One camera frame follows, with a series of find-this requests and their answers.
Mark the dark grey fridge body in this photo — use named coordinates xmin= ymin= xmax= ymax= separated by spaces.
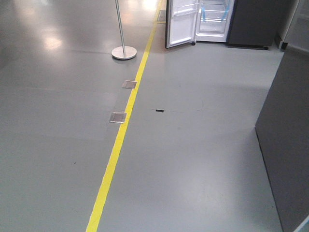
xmin=193 ymin=0 xmax=300 ymax=50

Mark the open fridge door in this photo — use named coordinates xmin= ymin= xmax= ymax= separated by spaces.
xmin=165 ymin=0 xmax=200 ymax=48

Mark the silver floor socket plate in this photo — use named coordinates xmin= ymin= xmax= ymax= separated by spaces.
xmin=109 ymin=112 xmax=127 ymax=124
xmin=122 ymin=80 xmax=137 ymax=89

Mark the silver floor socket plate far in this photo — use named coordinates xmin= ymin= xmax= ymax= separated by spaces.
xmin=122 ymin=80 xmax=137 ymax=89

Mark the silver floor socket plate near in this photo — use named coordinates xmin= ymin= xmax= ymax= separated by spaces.
xmin=109 ymin=112 xmax=127 ymax=124

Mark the dark grey partition panel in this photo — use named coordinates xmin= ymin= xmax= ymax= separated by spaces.
xmin=255 ymin=46 xmax=309 ymax=232

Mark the silver round-base floor stand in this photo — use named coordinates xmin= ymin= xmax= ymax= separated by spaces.
xmin=112 ymin=0 xmax=137 ymax=60

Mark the clear crisper drawer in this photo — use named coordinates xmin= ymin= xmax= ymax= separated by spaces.
xmin=199 ymin=11 xmax=227 ymax=33

